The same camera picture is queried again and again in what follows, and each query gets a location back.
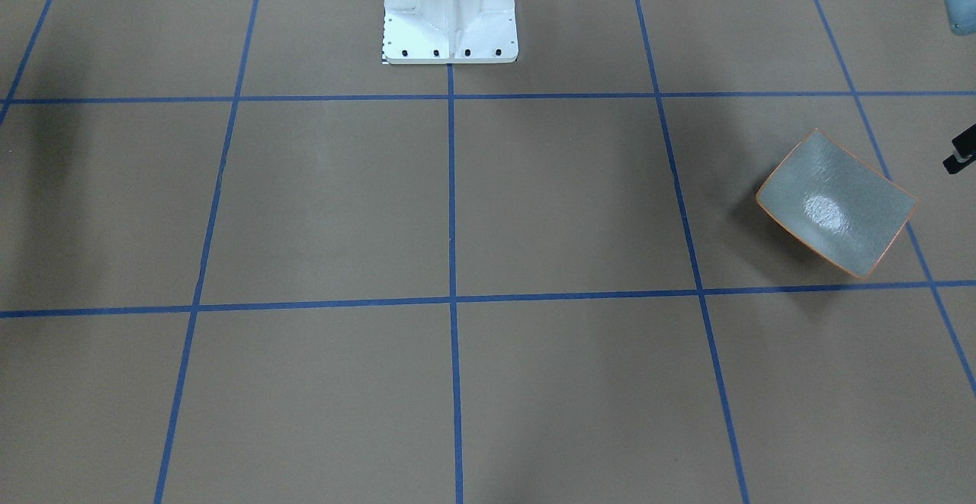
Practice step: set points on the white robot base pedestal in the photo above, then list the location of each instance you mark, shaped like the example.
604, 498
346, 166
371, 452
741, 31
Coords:
449, 32

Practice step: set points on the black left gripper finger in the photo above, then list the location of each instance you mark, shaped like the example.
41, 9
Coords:
963, 153

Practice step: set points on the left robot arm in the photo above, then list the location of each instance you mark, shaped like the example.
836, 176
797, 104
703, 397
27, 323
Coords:
961, 19

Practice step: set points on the grey square plate orange rim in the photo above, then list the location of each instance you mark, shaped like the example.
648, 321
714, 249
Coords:
835, 204

